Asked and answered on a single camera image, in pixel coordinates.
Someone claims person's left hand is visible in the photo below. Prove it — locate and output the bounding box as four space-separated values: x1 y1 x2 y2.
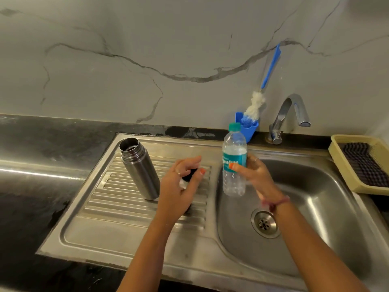
156 155 207 228

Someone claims person's right hand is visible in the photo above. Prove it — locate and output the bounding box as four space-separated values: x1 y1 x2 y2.
228 152 288 208

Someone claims steel cup cap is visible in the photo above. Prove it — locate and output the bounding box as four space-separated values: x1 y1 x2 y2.
181 168 200 191

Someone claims clear plastic water bottle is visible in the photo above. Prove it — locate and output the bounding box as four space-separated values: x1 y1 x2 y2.
222 122 248 197

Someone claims stainless steel flask body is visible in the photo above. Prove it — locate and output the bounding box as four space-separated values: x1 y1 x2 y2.
119 137 161 201

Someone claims dark checked cloth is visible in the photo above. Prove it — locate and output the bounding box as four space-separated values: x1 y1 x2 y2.
339 142 389 187

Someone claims blue white bottle brush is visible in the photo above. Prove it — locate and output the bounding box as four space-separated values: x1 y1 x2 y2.
240 44 282 127

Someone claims person's left forearm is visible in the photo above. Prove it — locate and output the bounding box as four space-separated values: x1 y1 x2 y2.
117 220 175 292

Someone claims person's right forearm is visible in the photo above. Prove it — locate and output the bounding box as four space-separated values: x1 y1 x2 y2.
272 200 370 292

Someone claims blue plastic brush holder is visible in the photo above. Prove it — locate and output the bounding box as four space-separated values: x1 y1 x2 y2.
235 112 259 143

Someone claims stainless steel sink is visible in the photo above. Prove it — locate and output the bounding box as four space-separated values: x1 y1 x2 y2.
36 133 389 292

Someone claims chrome faucet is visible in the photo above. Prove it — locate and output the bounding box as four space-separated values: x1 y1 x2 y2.
267 94 312 145

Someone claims yellow plastic basket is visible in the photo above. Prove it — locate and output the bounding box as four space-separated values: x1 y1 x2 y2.
328 134 389 196

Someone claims pink thread bracelet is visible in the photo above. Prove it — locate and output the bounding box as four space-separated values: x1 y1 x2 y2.
261 195 291 213

